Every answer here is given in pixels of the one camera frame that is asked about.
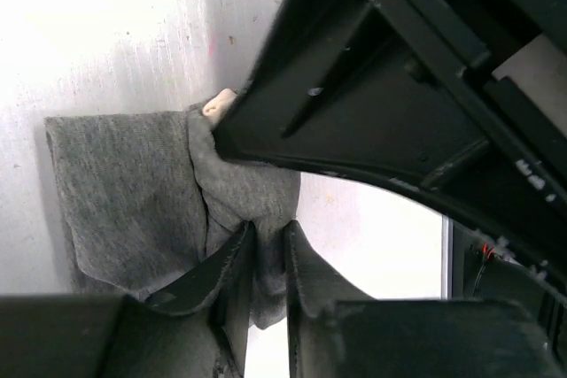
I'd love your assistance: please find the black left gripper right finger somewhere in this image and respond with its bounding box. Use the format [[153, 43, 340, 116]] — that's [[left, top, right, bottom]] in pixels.
[[283, 221, 566, 377]]

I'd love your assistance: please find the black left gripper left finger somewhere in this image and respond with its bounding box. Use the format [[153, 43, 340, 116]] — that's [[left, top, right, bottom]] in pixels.
[[1, 222, 255, 377]]

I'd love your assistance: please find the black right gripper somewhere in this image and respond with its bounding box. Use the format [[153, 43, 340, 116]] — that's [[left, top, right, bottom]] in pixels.
[[336, 0, 567, 202]]

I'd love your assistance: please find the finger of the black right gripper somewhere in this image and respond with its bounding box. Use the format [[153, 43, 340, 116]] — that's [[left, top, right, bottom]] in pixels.
[[214, 0, 566, 300]]

